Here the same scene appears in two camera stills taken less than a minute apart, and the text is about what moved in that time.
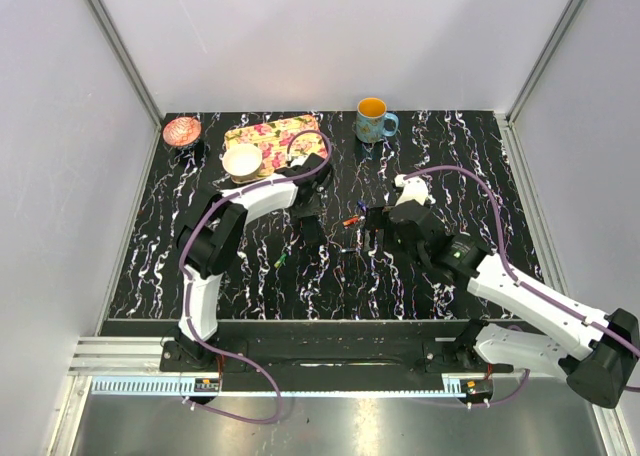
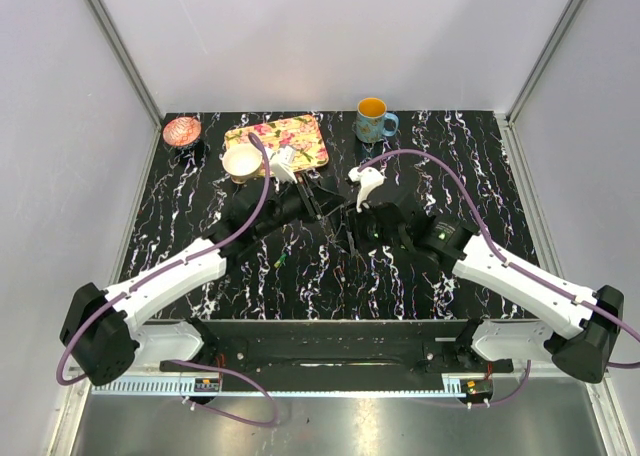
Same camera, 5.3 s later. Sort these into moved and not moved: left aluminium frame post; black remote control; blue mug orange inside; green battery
Moved: black remote control
Not moved: blue mug orange inside; green battery; left aluminium frame post
